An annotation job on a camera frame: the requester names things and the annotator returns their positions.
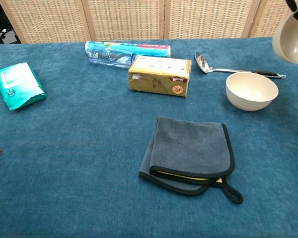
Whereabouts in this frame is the cream bowl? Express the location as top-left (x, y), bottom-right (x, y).
top-left (272, 6), bottom-right (298, 64)
top-left (225, 72), bottom-right (279, 112)

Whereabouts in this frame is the woven wooden screen panel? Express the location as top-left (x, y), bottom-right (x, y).
top-left (81, 0), bottom-right (166, 42)
top-left (248, 0), bottom-right (298, 39)
top-left (163, 0), bottom-right (261, 40)
top-left (0, 0), bottom-right (91, 45)

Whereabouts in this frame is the blue plastic wrap box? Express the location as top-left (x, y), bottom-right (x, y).
top-left (85, 41), bottom-right (171, 59)

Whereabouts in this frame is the gold tissue pack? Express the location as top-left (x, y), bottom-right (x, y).
top-left (128, 55), bottom-right (192, 98)

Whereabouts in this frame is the grey towel black edge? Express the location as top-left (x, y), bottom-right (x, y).
top-left (139, 115), bottom-right (244, 204)

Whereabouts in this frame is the clear water bottle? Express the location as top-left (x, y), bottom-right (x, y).
top-left (88, 48), bottom-right (136, 68)

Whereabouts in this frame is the blue tablecloth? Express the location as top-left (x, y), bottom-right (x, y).
top-left (0, 36), bottom-right (298, 238)

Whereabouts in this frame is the green wet wipes pack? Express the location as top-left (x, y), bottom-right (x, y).
top-left (0, 62), bottom-right (47, 111)

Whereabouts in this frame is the steel ladle black handle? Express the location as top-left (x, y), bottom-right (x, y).
top-left (194, 51), bottom-right (287, 79)

